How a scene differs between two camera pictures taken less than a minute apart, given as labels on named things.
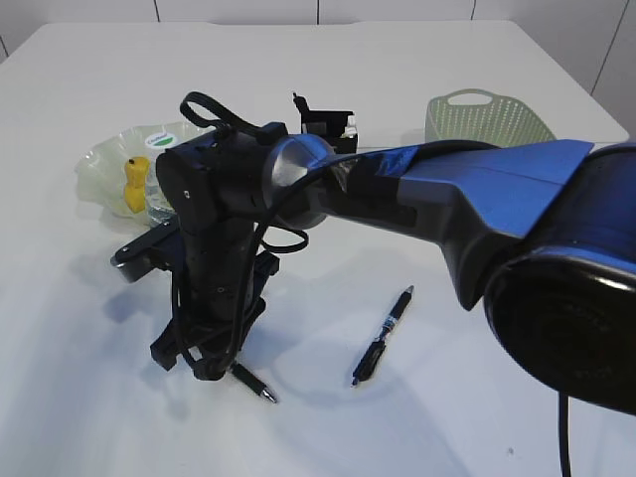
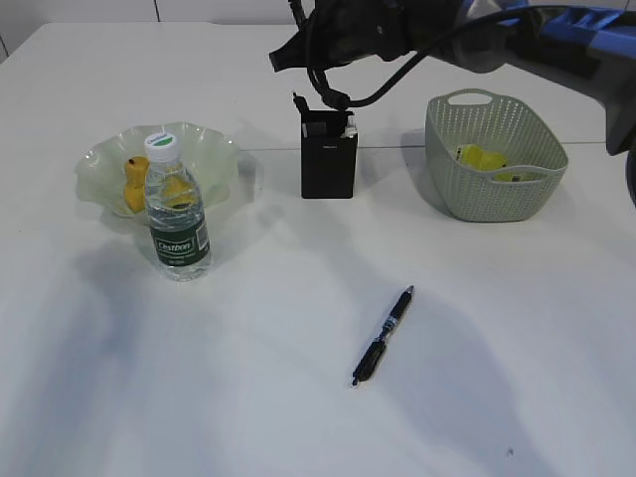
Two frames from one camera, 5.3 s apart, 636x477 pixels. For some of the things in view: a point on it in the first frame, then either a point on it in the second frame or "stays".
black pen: (300, 102) stays
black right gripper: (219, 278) -> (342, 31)
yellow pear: (137, 173) stays
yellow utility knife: (349, 132) stays
